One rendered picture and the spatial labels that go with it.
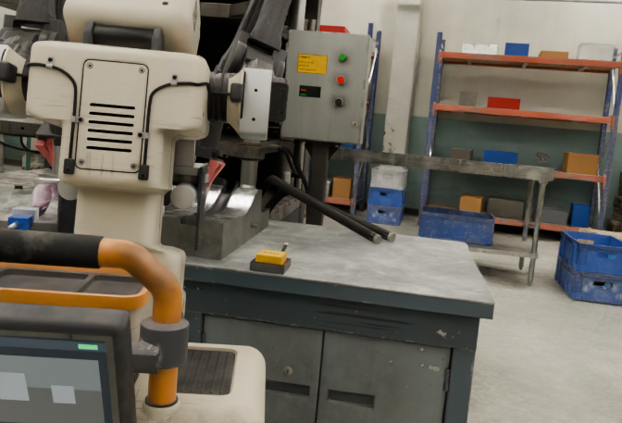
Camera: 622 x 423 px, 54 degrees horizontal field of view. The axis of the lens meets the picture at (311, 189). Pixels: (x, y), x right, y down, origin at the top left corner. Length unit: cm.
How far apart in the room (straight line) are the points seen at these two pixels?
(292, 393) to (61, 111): 87
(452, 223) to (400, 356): 376
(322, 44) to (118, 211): 138
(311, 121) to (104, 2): 131
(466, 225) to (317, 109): 308
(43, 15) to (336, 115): 125
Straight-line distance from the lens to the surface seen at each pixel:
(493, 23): 817
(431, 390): 150
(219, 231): 147
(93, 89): 103
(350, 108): 226
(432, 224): 518
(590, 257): 493
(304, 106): 228
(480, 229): 519
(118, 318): 62
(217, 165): 146
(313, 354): 148
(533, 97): 809
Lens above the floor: 115
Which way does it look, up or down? 7 degrees down
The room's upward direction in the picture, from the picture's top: 5 degrees clockwise
